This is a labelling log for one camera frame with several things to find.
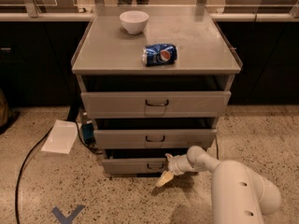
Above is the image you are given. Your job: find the black cable right floor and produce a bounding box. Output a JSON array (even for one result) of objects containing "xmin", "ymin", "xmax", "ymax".
[{"xmin": 214, "ymin": 136, "xmax": 220, "ymax": 161}]

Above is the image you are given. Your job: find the grey top drawer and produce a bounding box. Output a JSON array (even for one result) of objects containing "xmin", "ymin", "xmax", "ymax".
[{"xmin": 81, "ymin": 91, "xmax": 231, "ymax": 119}]

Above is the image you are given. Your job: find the crushed blue Pepsi can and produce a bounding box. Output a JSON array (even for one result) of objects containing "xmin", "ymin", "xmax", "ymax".
[{"xmin": 141, "ymin": 44, "xmax": 178, "ymax": 67}]

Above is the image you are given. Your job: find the white paper sheet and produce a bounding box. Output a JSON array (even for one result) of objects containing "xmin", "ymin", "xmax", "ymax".
[{"xmin": 41, "ymin": 119, "xmax": 78, "ymax": 154}]

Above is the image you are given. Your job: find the grey bottom drawer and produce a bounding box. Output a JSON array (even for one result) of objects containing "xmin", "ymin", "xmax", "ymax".
[{"xmin": 102, "ymin": 158, "xmax": 167, "ymax": 175}]

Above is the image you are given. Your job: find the grey drawer cabinet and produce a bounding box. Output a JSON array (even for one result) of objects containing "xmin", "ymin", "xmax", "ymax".
[{"xmin": 70, "ymin": 5, "xmax": 243, "ymax": 176}]

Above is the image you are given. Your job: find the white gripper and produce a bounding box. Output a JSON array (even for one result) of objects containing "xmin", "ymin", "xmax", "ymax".
[{"xmin": 156, "ymin": 153, "xmax": 191, "ymax": 188}]

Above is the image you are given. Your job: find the black cable left floor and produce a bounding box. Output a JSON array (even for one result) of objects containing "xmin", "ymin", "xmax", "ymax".
[{"xmin": 14, "ymin": 121, "xmax": 103, "ymax": 224}]

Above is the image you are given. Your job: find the black cable floor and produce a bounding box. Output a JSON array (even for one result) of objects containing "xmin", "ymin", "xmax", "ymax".
[
  {"xmin": 214, "ymin": 136, "xmax": 220, "ymax": 161},
  {"xmin": 14, "ymin": 121, "xmax": 103, "ymax": 224}
]

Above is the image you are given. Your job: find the grey middle drawer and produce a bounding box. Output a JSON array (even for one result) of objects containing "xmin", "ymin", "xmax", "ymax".
[{"xmin": 93, "ymin": 129, "xmax": 217, "ymax": 149}]

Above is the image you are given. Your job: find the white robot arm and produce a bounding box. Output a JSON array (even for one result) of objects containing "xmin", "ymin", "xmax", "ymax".
[{"xmin": 156, "ymin": 146, "xmax": 282, "ymax": 224}]

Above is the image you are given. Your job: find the blue tape floor marker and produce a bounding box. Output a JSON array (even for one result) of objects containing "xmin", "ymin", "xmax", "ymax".
[{"xmin": 50, "ymin": 203, "xmax": 86, "ymax": 224}]

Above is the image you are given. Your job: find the white ceramic bowl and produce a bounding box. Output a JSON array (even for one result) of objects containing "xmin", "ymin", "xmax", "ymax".
[{"xmin": 120, "ymin": 10, "xmax": 150, "ymax": 35}]

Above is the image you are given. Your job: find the blue device beside cabinet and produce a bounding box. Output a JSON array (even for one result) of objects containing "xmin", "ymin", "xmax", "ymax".
[{"xmin": 81, "ymin": 123, "xmax": 95, "ymax": 145}]

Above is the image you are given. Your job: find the grey drawer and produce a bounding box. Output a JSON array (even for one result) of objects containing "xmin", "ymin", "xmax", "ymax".
[
  {"xmin": 93, "ymin": 129, "xmax": 217, "ymax": 149},
  {"xmin": 102, "ymin": 158, "xmax": 167, "ymax": 175},
  {"xmin": 81, "ymin": 91, "xmax": 231, "ymax": 119}
]

